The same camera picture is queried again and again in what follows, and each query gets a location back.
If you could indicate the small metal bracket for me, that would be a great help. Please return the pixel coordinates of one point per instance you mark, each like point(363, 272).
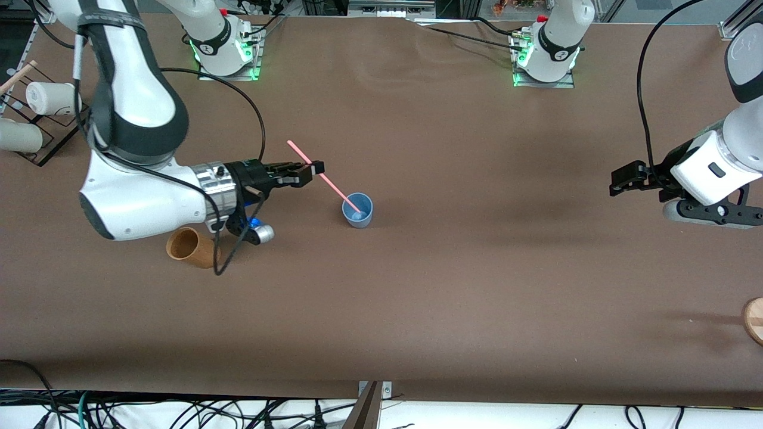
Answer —
point(386, 390)

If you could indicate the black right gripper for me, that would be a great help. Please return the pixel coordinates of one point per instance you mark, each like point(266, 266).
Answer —
point(246, 176)

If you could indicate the aluminium frame profile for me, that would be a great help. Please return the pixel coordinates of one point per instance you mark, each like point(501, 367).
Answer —
point(730, 28)

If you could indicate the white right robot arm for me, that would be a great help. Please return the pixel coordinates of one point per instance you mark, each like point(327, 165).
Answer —
point(143, 71)

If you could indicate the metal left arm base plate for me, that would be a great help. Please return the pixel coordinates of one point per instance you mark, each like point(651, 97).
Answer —
point(560, 84)

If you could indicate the brown wooden cup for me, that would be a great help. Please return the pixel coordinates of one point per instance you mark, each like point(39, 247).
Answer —
point(205, 257)

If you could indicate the light wooden stick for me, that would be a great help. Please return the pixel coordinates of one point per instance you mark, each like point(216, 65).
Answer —
point(21, 74)

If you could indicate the dark brown pole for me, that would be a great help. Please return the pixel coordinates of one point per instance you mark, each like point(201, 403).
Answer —
point(365, 414)

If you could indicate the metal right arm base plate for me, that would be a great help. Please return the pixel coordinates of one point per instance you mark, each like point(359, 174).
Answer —
point(257, 59)

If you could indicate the pink chopstick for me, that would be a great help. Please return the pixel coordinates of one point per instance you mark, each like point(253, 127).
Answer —
point(337, 189)

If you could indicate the blue cup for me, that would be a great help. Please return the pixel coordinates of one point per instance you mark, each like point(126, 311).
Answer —
point(357, 224)

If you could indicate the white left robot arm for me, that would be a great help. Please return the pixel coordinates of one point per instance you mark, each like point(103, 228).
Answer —
point(745, 131)

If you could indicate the grey power strip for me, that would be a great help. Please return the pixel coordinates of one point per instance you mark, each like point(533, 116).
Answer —
point(390, 8)

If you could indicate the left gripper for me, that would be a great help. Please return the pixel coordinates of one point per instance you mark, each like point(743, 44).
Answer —
point(657, 179)

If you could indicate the white cup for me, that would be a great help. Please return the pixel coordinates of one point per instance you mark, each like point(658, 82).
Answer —
point(56, 96)
point(21, 136)

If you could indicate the round wooden disc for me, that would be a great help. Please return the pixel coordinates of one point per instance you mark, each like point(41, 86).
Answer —
point(756, 322)

